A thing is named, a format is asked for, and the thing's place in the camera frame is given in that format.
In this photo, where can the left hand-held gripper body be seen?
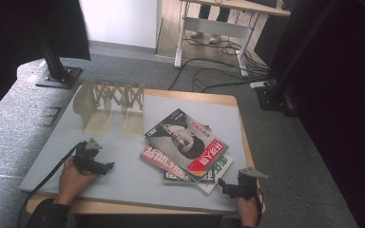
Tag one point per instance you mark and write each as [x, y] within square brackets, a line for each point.
[87, 160]

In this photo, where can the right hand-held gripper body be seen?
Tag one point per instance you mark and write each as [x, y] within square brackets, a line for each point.
[245, 188]

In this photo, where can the white green-lettered magazine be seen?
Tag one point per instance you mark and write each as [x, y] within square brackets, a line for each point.
[221, 166]

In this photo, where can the beige expandable book rack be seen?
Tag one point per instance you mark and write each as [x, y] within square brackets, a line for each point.
[98, 122]

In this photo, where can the red cover magazine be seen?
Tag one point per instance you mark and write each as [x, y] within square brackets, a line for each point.
[158, 160]

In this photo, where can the dark blue cover magazine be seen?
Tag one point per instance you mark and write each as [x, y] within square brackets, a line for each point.
[174, 180]

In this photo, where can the portrait cover magazine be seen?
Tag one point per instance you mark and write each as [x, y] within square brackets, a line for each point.
[183, 142]

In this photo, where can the person's right hand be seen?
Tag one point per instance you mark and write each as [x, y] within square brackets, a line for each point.
[247, 212]

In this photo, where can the person's left hand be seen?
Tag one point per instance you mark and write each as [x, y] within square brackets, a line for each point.
[71, 182]

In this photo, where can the grey table board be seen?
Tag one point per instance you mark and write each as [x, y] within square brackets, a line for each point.
[123, 177]

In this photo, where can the black tape marks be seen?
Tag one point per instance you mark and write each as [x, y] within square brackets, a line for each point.
[50, 115]

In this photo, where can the black metal stand with base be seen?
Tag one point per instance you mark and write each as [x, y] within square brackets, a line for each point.
[58, 77]

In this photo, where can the white power strip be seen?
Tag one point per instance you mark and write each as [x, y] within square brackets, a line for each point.
[259, 84]

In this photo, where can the white-legged wooden desk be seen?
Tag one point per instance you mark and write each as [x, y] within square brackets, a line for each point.
[215, 28]

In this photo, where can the black metal frame stand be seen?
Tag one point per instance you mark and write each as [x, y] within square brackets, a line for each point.
[272, 98]

